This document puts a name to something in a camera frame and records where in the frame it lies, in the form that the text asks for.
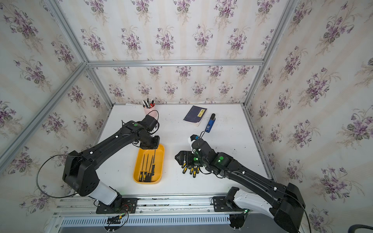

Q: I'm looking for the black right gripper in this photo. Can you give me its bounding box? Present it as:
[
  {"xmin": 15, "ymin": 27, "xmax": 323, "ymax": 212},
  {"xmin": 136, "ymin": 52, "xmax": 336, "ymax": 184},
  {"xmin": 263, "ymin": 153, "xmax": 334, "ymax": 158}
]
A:
[{"xmin": 173, "ymin": 151, "xmax": 209, "ymax": 168}]

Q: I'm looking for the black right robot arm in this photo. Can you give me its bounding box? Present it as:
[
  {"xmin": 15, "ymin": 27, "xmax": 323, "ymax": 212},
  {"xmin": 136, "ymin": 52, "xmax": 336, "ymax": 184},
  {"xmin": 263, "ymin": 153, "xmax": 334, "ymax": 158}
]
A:
[{"xmin": 175, "ymin": 135, "xmax": 306, "ymax": 233}]

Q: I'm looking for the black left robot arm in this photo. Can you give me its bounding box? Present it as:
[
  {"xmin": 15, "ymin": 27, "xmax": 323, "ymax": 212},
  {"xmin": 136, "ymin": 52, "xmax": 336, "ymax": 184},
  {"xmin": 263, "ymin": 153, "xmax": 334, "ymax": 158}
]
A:
[{"xmin": 62, "ymin": 115, "xmax": 160, "ymax": 209}]

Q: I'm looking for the yellow plastic storage tray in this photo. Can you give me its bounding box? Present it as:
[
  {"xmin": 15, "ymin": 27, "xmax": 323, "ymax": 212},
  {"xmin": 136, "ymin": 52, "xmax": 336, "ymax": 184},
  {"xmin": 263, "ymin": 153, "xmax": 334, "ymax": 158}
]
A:
[{"xmin": 133, "ymin": 144, "xmax": 165, "ymax": 184}]

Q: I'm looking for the pink pen cup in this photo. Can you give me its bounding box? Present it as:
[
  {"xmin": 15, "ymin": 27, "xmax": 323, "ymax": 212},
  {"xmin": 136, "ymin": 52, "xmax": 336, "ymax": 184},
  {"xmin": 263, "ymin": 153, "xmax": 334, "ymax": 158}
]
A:
[{"xmin": 142, "ymin": 99, "xmax": 155, "ymax": 115}]

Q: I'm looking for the blue black handheld device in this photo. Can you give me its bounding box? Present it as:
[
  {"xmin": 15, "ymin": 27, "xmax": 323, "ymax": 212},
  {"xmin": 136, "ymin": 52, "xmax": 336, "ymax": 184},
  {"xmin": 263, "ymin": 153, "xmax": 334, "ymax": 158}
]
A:
[{"xmin": 205, "ymin": 114, "xmax": 216, "ymax": 133}]

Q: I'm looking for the dark blue notebook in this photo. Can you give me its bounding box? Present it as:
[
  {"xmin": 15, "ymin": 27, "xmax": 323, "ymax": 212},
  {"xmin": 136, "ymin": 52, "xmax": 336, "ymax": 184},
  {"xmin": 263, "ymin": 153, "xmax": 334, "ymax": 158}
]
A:
[{"xmin": 183, "ymin": 105, "xmax": 207, "ymax": 125}]

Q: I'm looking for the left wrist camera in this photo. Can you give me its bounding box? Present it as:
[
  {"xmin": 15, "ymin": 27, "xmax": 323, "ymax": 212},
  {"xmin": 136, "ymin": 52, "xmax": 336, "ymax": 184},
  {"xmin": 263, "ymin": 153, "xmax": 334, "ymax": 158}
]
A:
[{"xmin": 142, "ymin": 115, "xmax": 160, "ymax": 135}]

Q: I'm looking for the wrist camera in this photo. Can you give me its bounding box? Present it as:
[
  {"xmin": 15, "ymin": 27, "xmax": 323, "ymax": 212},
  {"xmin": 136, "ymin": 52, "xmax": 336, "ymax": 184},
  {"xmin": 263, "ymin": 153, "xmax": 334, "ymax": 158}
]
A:
[
  {"xmin": 188, "ymin": 135, "xmax": 202, "ymax": 150},
  {"xmin": 142, "ymin": 115, "xmax": 160, "ymax": 135}
]

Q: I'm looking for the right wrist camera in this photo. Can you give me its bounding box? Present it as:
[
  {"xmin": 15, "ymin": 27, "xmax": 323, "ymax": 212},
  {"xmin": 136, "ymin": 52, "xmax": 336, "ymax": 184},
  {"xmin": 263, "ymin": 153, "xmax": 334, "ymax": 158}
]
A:
[{"xmin": 188, "ymin": 135, "xmax": 202, "ymax": 150}]

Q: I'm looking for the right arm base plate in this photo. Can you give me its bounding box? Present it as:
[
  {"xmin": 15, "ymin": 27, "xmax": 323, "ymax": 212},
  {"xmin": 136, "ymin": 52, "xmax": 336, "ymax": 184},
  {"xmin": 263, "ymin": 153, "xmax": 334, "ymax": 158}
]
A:
[{"xmin": 211, "ymin": 187, "xmax": 245, "ymax": 213}]

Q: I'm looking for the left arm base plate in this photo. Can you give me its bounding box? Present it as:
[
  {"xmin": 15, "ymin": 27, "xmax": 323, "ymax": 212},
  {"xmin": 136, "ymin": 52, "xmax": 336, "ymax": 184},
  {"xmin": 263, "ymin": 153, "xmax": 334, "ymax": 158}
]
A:
[{"xmin": 96, "ymin": 198, "xmax": 138, "ymax": 214}]

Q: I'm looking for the aluminium front rail frame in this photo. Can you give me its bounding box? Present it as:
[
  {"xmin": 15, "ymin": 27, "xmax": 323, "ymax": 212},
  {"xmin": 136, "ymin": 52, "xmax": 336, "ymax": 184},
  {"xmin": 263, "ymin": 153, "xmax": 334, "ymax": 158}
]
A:
[{"xmin": 43, "ymin": 194, "xmax": 295, "ymax": 233}]

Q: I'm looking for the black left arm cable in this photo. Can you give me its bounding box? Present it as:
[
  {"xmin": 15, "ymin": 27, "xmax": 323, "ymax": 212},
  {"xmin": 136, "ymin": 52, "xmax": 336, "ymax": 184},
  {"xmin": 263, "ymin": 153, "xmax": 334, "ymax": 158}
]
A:
[{"xmin": 35, "ymin": 154, "xmax": 79, "ymax": 199}]

